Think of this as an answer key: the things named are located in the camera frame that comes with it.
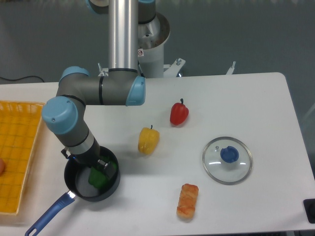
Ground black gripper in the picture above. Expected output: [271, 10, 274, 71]
[61, 145, 116, 179]

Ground green bell pepper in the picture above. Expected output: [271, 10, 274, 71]
[88, 156, 117, 189]

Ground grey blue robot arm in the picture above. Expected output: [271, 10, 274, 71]
[42, 0, 156, 177]

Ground yellow bell pepper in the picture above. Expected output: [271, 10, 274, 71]
[138, 125, 159, 155]

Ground orange toy bread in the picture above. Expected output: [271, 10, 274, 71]
[176, 183, 199, 220]

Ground red bell pepper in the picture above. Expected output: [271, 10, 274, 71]
[170, 98, 189, 126]

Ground yellow woven basket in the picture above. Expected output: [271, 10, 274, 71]
[0, 100, 44, 215]

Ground orange object in basket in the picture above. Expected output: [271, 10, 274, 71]
[0, 158, 5, 174]

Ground glass lid blue knob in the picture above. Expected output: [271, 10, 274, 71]
[202, 136, 253, 185]

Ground black device at table edge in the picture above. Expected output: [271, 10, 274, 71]
[303, 199, 315, 224]

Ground black pot blue handle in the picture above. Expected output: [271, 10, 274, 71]
[25, 147, 120, 236]

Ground black floor cable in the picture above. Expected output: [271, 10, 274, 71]
[0, 75, 45, 83]

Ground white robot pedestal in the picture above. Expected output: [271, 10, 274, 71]
[138, 12, 170, 78]

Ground white right table bracket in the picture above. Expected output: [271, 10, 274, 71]
[226, 61, 236, 75]

